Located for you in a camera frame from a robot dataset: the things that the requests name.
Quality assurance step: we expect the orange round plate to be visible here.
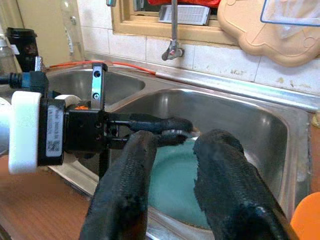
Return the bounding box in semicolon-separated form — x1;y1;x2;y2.
289;191;320;240

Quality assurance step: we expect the stainless steel double sink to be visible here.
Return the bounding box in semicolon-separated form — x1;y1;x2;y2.
46;62;315;240

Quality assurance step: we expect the chrome sink faucet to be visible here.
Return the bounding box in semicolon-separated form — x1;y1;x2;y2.
160;0;186;62

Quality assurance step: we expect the teal round plate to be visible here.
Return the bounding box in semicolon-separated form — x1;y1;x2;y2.
146;136;214;230

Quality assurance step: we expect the clear plastic bottle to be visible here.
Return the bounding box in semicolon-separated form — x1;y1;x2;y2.
0;31;19;76

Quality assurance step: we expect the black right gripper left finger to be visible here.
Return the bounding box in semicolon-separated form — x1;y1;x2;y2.
79;129;158;240

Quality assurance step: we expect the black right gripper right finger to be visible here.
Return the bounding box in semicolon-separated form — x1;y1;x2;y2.
193;128;299;240

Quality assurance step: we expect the ribbed silver metal piece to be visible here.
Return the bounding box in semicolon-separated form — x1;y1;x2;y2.
34;55;46;74

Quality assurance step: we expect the black canister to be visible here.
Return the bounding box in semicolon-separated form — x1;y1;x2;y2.
5;27;40;74

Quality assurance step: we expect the beige plastic cutting board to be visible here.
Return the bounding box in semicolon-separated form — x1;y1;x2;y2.
216;0;320;68

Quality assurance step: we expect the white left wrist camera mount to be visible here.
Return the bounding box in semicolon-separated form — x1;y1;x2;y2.
0;90;81;175

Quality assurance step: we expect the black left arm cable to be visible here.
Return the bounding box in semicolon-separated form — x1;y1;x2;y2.
0;70;50;95

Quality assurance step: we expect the tan wooden window frame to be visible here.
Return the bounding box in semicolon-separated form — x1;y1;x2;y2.
110;0;239;46

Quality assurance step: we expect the white plastic grille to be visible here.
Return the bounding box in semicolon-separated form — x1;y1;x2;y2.
158;4;212;27

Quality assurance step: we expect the clear container with blue rim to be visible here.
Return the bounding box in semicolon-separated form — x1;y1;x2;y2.
259;0;320;28

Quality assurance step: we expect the red cloth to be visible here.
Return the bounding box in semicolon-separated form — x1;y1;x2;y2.
147;0;222;8

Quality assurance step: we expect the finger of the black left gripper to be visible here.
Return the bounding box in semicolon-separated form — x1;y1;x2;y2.
108;113;195;134
108;134;191;151

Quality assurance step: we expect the thin orange cable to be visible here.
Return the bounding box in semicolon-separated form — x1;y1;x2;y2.
48;59;158;76

